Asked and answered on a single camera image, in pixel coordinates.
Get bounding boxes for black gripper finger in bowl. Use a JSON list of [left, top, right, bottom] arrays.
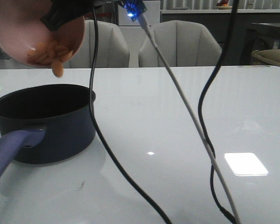
[[40, 0, 94, 31]]

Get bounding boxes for orange ham slices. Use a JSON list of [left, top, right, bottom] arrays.
[[27, 39, 74, 77]]

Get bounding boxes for pink bowl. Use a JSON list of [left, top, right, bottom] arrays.
[[0, 0, 85, 68]]

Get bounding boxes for left grey upholstered chair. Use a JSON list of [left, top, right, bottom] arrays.
[[69, 20, 130, 68]]

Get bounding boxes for grey upholstered chair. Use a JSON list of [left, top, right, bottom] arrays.
[[69, 20, 130, 68], [150, 20, 222, 67]]

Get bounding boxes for blue lit circuit board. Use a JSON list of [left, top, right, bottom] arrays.
[[118, 0, 147, 22]]

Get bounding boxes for white cabinet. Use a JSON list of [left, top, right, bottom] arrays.
[[118, 0, 161, 68]]

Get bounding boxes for dark blue saucepan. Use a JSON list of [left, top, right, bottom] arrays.
[[0, 84, 95, 177]]

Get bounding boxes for right grey upholstered chair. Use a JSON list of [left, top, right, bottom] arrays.
[[150, 20, 222, 67]]

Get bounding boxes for dark grey counter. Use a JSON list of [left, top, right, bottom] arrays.
[[157, 10, 280, 67]]

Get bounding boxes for fruit plate on counter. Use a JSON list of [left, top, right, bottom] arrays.
[[215, 0, 233, 10]]

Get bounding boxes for dark side table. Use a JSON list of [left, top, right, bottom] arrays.
[[239, 23, 280, 65]]

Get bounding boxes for beige cushion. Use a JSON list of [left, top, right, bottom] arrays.
[[251, 49, 280, 67]]

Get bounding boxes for black cable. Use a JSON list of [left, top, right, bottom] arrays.
[[89, 4, 173, 224], [198, 0, 239, 224]]

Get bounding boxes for white cable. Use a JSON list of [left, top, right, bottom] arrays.
[[138, 13, 241, 224]]

